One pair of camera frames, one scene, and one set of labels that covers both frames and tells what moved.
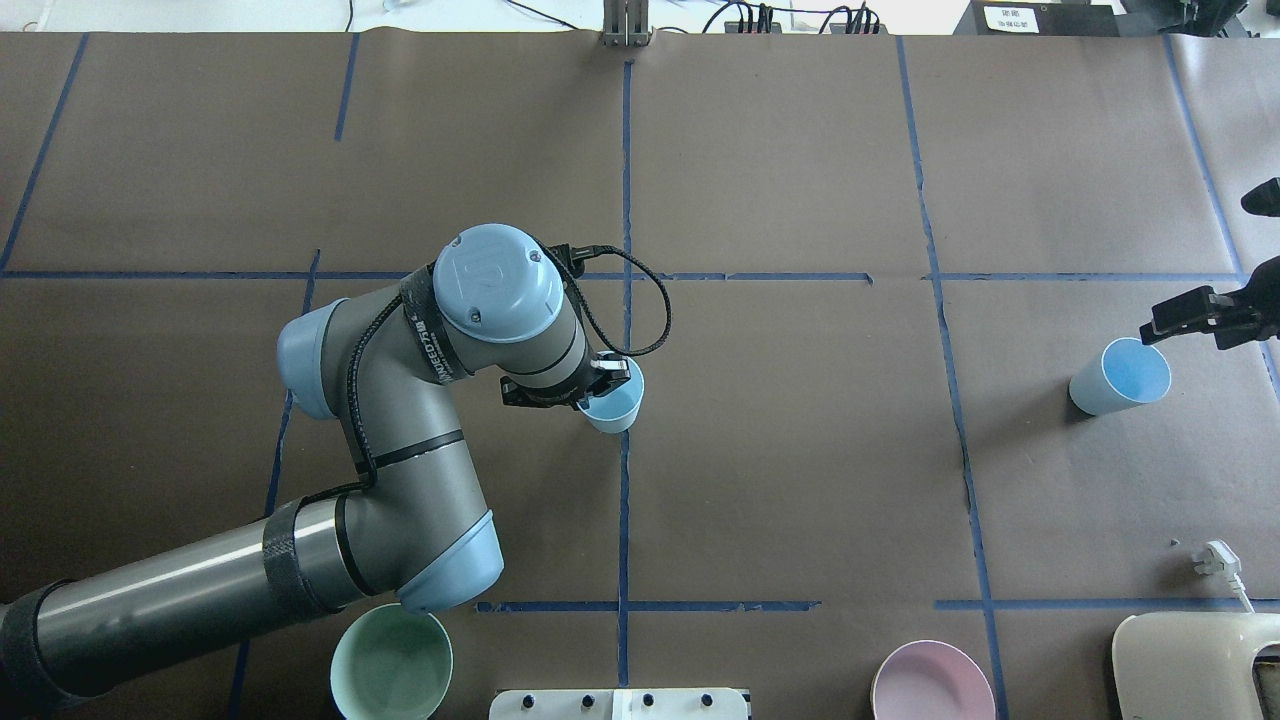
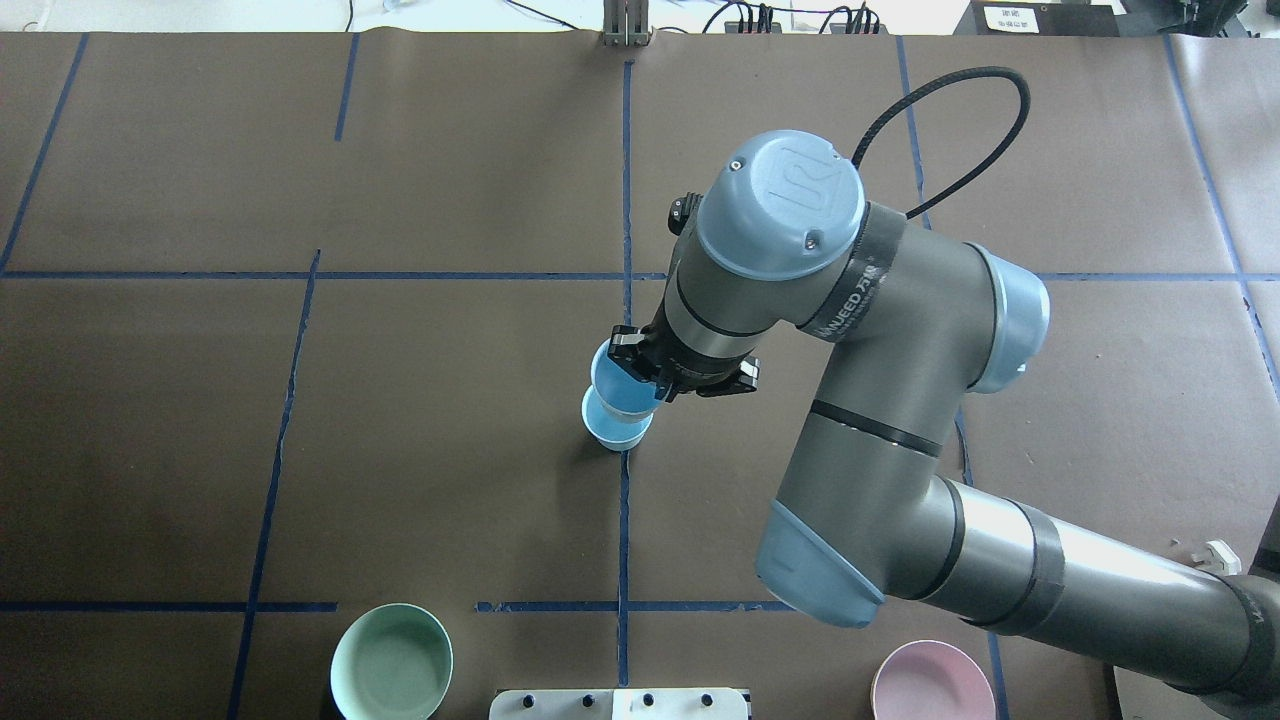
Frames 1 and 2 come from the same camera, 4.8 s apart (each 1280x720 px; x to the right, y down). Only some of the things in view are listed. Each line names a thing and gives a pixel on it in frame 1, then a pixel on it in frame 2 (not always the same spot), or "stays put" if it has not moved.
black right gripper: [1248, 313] -> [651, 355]
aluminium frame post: [626, 23] stays put
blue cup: [1129, 372] -> [622, 393]
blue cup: [615, 412] -> [612, 434]
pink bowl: [930, 680] stays put
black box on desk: [1038, 18] stays put
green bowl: [393, 662] stays put
